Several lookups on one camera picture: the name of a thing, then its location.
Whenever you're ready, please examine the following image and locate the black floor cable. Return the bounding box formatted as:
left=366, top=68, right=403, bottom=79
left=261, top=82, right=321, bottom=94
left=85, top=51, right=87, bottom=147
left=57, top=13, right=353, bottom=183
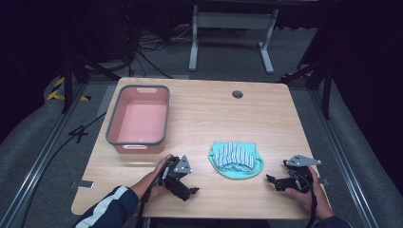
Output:
left=18, top=111, right=107, bottom=228

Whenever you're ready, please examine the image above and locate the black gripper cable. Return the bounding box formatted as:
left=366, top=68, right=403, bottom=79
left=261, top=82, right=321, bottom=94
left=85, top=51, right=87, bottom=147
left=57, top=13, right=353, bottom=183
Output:
left=294, top=172, right=319, bottom=228
left=135, top=162, right=170, bottom=228

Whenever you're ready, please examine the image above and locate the white metal table frame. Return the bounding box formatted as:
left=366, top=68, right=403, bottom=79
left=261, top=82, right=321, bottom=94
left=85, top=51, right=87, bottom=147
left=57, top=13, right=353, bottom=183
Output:
left=188, top=4, right=280, bottom=76

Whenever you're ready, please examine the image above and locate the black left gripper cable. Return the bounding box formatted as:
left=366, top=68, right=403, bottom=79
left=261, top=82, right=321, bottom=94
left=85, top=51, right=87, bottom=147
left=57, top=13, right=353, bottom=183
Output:
left=135, top=162, right=170, bottom=228

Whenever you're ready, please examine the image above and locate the grey tape piece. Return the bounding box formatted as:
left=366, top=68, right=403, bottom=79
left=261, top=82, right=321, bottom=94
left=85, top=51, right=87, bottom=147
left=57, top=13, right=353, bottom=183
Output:
left=69, top=179, right=95, bottom=190

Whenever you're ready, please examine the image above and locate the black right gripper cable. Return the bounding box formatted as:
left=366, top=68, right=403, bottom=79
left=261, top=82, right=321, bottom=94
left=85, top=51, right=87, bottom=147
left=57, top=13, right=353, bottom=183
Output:
left=294, top=172, right=319, bottom=228

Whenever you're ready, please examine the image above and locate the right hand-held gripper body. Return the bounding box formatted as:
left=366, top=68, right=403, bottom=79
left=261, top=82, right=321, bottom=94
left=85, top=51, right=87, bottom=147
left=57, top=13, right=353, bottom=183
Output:
left=282, top=154, right=322, bottom=195

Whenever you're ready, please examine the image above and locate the pink basket with grey rim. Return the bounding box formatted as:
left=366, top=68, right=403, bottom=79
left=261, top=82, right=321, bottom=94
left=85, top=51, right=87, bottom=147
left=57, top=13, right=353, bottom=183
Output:
left=105, top=84, right=171, bottom=156

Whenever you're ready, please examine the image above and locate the aluminium floor rail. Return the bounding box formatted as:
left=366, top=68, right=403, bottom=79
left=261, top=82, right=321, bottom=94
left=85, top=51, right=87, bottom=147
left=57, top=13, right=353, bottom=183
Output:
left=308, top=89, right=381, bottom=228
left=0, top=83, right=90, bottom=228

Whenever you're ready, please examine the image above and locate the teal striped folded cloth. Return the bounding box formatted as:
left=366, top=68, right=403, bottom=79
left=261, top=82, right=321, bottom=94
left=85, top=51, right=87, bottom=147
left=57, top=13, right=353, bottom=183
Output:
left=207, top=141, right=265, bottom=181

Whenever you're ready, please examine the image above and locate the person's right hand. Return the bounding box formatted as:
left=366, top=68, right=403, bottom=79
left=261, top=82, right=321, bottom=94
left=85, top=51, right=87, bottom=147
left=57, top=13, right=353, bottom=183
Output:
left=284, top=165, right=336, bottom=221

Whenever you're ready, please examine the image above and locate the person's left hand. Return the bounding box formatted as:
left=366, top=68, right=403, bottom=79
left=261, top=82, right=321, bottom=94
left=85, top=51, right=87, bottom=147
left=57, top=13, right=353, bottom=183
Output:
left=130, top=154, right=174, bottom=203

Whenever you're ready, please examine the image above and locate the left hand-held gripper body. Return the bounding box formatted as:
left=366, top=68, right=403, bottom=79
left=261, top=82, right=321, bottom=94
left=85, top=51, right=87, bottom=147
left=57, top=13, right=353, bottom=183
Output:
left=161, top=154, right=193, bottom=198

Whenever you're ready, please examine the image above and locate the bundle of black floor cables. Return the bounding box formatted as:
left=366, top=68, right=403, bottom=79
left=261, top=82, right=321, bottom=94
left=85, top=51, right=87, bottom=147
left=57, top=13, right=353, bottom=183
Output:
left=125, top=18, right=194, bottom=80

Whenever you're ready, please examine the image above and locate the black metal stand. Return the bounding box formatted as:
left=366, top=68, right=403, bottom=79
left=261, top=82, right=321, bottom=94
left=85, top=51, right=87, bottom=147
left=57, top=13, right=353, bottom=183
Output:
left=61, top=51, right=122, bottom=115
left=278, top=60, right=334, bottom=122

